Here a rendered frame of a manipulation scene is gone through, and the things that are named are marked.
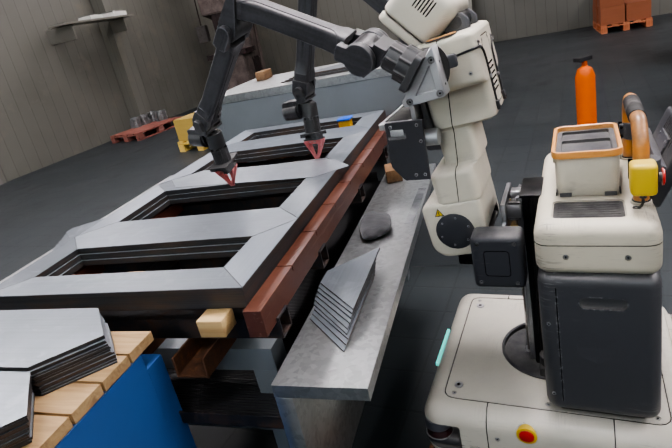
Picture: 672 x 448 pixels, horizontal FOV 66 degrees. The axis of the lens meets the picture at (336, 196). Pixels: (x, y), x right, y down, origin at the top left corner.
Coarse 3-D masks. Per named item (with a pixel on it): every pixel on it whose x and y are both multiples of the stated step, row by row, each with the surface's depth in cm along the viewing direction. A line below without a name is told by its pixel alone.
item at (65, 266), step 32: (288, 128) 249; (256, 160) 220; (352, 160) 185; (192, 192) 183; (224, 192) 178; (256, 192) 174; (320, 192) 151; (96, 256) 145; (128, 256) 141; (160, 256) 137; (192, 256) 134; (224, 256) 131; (256, 288) 109
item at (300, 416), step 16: (288, 400) 102; (304, 400) 107; (320, 400) 115; (336, 400) 124; (288, 416) 104; (304, 416) 106; (320, 416) 114; (336, 416) 124; (352, 416) 134; (288, 432) 106; (304, 432) 106; (320, 432) 113; (336, 432) 123; (352, 432) 133
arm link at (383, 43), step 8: (368, 32) 118; (360, 40) 115; (368, 40) 115; (376, 40) 116; (384, 40) 115; (392, 40) 116; (376, 48) 113; (384, 48) 113; (376, 56) 115; (376, 64) 116
